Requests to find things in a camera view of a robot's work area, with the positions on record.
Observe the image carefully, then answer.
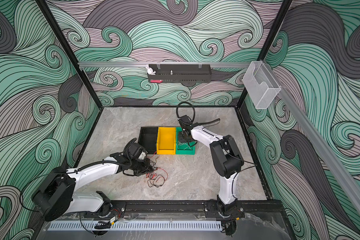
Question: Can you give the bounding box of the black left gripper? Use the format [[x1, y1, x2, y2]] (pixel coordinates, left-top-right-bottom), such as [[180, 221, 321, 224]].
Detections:
[[130, 157, 155, 176]]

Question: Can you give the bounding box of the red black wire bundle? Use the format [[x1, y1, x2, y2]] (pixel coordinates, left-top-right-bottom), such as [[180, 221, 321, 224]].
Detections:
[[142, 151, 169, 189]]

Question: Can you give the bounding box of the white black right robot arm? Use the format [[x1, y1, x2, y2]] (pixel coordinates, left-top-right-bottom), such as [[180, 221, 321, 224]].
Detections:
[[182, 125, 244, 215]]

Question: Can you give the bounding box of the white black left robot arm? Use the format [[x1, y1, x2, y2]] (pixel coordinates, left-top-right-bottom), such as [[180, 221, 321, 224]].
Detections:
[[32, 153, 155, 222]]

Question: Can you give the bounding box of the green storage bin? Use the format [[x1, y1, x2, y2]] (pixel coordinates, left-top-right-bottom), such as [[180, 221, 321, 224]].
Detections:
[[176, 127, 196, 155]]

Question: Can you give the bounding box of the yellow storage bin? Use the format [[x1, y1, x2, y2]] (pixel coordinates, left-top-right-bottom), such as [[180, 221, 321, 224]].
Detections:
[[157, 127, 177, 155]]

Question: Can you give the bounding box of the black storage bin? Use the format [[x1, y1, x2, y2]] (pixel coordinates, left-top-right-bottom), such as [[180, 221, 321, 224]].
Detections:
[[138, 127, 159, 155]]

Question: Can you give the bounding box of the white rabbit figurine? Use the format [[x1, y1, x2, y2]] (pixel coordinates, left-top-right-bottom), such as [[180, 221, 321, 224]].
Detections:
[[146, 65, 156, 75]]

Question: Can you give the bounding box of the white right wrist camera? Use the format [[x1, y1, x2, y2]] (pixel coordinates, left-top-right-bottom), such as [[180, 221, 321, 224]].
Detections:
[[178, 115, 193, 129]]

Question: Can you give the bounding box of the white slotted cable duct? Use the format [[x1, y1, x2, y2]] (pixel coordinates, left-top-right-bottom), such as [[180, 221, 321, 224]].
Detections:
[[48, 220, 223, 232]]

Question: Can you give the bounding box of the black wall shelf tray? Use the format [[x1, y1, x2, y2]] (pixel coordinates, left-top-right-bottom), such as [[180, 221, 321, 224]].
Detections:
[[147, 65, 212, 86]]

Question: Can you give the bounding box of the clear plastic wall holder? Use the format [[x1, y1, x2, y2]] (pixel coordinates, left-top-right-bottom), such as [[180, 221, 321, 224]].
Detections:
[[243, 61, 281, 110]]

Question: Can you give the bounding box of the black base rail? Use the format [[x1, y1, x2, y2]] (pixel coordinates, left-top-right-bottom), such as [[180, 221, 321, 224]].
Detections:
[[74, 199, 286, 219]]

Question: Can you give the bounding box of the aluminium wall rail back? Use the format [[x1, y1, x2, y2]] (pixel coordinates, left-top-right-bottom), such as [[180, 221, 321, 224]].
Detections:
[[78, 61, 250, 69]]

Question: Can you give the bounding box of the black corner frame post right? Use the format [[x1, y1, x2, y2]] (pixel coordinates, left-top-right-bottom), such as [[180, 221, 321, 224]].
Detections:
[[236, 1, 292, 109]]

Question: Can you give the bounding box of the black corner frame post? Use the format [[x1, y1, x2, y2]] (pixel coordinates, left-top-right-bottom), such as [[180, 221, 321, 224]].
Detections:
[[236, 1, 292, 109], [35, 0, 103, 111]]

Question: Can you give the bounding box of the black corner frame post left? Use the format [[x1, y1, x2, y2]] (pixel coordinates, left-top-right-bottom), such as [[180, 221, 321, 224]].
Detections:
[[35, 0, 103, 111]]

